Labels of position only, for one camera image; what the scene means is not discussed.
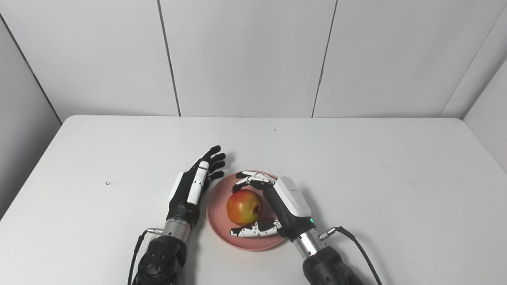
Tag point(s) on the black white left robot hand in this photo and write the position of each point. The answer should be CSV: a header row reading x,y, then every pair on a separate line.
x,y
180,202

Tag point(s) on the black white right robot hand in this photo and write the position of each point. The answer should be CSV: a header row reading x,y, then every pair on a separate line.
x,y
289,206

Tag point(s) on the pink round plate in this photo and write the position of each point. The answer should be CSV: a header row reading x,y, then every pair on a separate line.
x,y
218,213

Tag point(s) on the red yellow pomegranate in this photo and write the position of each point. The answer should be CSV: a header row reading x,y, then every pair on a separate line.
x,y
242,208

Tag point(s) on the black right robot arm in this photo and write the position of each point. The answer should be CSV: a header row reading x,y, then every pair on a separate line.
x,y
324,269

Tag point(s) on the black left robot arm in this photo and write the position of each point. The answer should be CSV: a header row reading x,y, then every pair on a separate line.
x,y
158,263

